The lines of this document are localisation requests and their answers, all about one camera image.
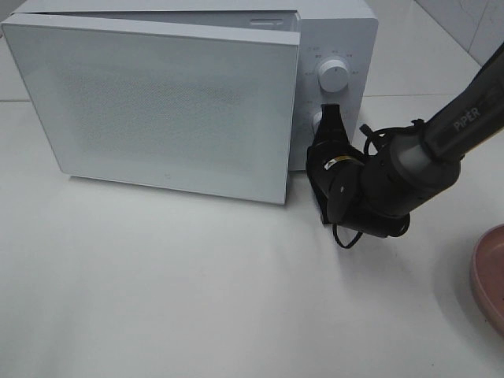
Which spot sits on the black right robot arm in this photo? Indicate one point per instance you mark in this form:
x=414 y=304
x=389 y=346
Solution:
x=374 y=190

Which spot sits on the white microwave oven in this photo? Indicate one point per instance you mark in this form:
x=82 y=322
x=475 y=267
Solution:
x=345 y=29

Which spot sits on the pink round plate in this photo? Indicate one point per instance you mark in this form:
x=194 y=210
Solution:
x=486 y=276

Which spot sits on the lower white timer knob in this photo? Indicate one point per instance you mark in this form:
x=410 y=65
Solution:
x=316 y=121

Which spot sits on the white microwave door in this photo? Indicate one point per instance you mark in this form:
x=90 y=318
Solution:
x=188 y=107

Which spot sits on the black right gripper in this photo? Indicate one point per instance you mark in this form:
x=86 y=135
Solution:
x=322 y=155

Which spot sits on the upper white control knob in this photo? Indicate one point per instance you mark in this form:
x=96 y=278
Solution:
x=333 y=74

